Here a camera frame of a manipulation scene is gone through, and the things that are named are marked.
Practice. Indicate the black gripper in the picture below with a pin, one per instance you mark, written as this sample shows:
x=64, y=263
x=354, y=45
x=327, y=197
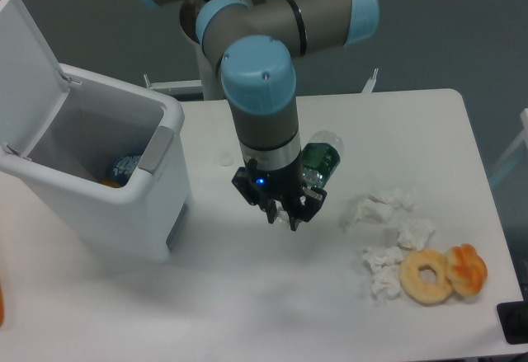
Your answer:
x=265, y=188

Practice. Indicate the clear green-label plastic bottle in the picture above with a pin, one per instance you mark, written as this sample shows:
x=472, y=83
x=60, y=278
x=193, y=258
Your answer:
x=319, y=159

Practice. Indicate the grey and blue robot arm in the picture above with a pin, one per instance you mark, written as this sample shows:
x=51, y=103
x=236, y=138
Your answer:
x=250, y=48

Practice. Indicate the blue can in trash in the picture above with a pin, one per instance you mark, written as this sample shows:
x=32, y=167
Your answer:
x=122, y=168

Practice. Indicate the orange item in trash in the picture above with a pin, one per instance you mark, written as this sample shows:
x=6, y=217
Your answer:
x=110, y=183

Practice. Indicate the white trash can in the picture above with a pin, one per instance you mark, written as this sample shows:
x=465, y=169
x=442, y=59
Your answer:
x=106, y=156

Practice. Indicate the white trash can lid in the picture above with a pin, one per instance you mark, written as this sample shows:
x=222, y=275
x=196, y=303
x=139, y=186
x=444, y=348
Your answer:
x=25, y=74

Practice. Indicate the crumpled white tissue top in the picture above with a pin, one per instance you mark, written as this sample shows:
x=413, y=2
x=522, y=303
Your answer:
x=380, y=206

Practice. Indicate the crumpled white tissue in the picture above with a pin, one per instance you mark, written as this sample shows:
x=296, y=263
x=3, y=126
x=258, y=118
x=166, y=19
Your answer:
x=384, y=264
x=414, y=234
x=380, y=206

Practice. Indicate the crumpled white tissue bottom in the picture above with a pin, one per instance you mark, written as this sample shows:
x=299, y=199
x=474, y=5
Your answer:
x=384, y=264

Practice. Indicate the crumpled white tissue middle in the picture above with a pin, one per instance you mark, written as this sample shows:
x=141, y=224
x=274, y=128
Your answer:
x=414, y=234

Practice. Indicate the orange glazed twisted bun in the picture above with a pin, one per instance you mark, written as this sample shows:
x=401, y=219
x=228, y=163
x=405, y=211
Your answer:
x=465, y=269

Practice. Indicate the black device at edge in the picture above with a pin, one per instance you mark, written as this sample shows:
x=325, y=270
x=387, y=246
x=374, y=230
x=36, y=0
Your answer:
x=513, y=320

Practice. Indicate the plain ring donut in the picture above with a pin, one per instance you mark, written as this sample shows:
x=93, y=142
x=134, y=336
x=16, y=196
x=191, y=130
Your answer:
x=422, y=275

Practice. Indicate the white frame at right edge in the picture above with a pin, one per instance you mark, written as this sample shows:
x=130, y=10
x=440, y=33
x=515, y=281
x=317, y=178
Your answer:
x=514, y=153

